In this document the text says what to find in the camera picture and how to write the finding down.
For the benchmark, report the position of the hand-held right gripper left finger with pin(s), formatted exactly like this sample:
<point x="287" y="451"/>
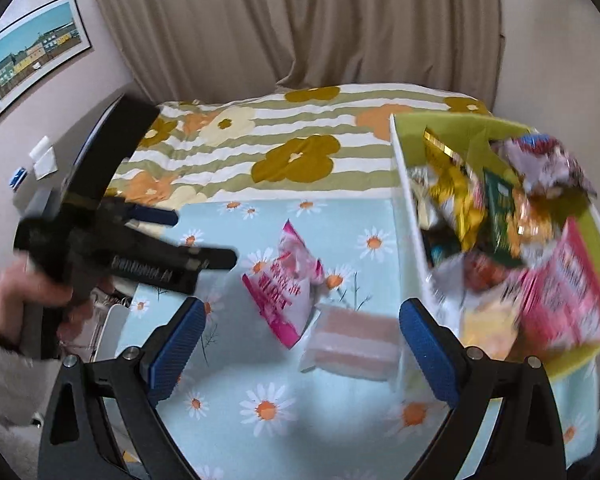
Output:
<point x="177" y="350"/>

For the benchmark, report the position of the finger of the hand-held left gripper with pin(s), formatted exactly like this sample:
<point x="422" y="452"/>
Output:
<point x="215" y="258"/>
<point x="155" y="216"/>

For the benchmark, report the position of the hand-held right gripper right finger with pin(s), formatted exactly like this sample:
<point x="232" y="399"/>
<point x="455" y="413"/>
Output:
<point x="430" y="355"/>

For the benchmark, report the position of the cream snack packet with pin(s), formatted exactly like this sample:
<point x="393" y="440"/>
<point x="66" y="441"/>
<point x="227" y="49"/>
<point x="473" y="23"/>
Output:
<point x="487" y="330"/>

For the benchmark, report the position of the pink white snack bag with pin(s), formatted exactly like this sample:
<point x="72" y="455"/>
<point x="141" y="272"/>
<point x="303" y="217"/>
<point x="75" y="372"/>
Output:
<point x="285" y="290"/>

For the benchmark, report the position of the green cardboard box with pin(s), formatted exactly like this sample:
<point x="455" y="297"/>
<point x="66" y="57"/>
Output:
<point x="410" y="210"/>

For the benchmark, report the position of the pink printed snack packet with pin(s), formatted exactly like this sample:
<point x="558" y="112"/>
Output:
<point x="570" y="290"/>

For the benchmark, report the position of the small green snack packet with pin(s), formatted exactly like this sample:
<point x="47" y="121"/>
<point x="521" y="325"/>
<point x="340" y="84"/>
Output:
<point x="500" y="215"/>

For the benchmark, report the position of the gold snack packet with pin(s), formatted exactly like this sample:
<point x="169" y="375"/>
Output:
<point x="455" y="200"/>

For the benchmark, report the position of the orange snack packet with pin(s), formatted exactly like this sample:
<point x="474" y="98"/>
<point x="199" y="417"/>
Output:
<point x="532" y="220"/>

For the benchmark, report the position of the purple snack bag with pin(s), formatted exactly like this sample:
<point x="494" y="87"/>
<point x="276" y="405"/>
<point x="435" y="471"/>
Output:
<point x="545" y="160"/>

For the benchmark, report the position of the person's left forearm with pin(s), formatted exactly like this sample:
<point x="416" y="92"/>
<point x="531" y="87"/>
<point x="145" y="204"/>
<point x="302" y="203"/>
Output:
<point x="5" y="395"/>

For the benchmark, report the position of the person's left hand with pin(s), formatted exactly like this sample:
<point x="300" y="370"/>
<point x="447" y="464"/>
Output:
<point x="10" y="300"/>

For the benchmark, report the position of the pink white striped block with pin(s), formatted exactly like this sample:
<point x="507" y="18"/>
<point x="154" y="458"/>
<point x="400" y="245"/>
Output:
<point x="352" y="342"/>

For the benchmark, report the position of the light blue daisy cloth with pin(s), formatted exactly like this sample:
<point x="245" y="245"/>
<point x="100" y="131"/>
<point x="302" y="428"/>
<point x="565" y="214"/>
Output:
<point x="260" y="350"/>

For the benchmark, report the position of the white tissue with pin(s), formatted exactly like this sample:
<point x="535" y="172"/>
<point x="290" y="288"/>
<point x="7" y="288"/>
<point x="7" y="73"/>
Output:
<point x="42" y="157"/>

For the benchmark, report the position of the green striped flowered blanket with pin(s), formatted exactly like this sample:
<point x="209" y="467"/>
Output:
<point x="280" y="130"/>

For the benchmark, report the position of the beige curtain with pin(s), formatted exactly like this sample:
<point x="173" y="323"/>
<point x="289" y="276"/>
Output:
<point x="305" y="20"/>

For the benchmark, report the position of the small blue wall item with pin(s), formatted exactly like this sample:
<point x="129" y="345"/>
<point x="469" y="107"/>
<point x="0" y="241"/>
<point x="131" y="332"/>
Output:
<point x="19" y="178"/>

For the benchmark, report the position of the framed wall picture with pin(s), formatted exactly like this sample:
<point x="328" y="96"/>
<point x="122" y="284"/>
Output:
<point x="30" y="55"/>

